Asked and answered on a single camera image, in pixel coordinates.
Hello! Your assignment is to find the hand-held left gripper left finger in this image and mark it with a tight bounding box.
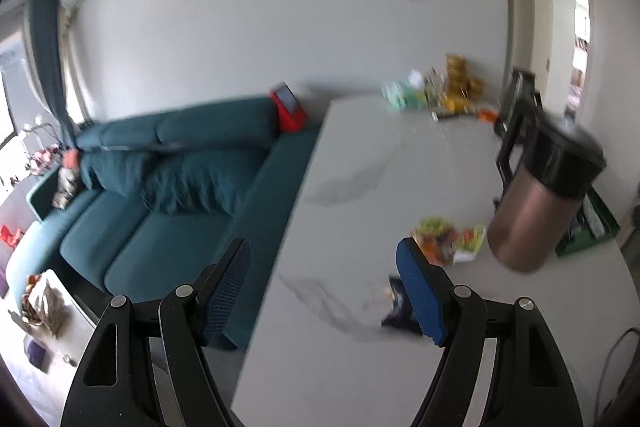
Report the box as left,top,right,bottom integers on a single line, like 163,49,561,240
60,237,252,427

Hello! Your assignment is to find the white coffee table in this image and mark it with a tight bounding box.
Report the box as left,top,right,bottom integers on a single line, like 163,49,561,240
0,268,102,360

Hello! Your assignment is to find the copper and black canister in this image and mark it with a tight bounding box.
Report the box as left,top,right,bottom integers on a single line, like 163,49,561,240
487,114,607,276

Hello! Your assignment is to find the glass bottle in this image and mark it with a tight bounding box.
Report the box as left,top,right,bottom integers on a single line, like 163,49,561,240
425,67,446,106

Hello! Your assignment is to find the green tissue pack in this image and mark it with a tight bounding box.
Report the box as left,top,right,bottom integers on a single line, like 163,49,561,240
382,80,429,111

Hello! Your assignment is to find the grey cable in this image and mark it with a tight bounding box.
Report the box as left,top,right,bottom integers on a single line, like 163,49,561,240
594,327,640,419

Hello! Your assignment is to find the clear bag of orange snacks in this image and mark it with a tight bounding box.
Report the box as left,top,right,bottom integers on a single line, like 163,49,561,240
412,216,487,267

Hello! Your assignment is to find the teal sofa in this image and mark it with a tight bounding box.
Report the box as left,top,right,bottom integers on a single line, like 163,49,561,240
7,96,321,351

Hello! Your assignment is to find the teal curtain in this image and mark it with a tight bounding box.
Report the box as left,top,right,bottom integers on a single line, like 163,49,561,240
25,0,77,149

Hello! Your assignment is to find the purple object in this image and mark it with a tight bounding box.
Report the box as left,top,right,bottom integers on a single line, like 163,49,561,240
24,339,52,369

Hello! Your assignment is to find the red smart display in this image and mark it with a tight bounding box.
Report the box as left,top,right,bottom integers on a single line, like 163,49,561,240
269,82,307,132

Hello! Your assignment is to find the green tray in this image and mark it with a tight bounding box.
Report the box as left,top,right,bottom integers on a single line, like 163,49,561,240
556,186,621,258

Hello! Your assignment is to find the black snack packet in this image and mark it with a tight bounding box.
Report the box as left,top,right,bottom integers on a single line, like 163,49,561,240
381,276,424,337

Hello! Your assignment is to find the bag of brown nuts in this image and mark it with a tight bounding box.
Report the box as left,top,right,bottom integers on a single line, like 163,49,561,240
22,276,69,334

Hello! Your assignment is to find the patterned cushion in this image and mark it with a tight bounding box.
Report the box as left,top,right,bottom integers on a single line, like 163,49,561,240
52,150,82,211

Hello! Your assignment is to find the long silver snack packet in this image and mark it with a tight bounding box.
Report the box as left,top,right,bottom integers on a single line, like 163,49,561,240
580,197,610,240

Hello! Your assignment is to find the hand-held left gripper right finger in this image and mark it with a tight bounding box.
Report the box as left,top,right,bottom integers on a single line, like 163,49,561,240
396,237,583,427

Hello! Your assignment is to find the teal pillow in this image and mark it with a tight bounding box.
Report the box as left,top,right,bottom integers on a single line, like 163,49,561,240
80,148,166,199
140,150,262,216

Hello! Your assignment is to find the white drying rack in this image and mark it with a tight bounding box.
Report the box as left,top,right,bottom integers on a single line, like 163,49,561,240
19,121,68,160

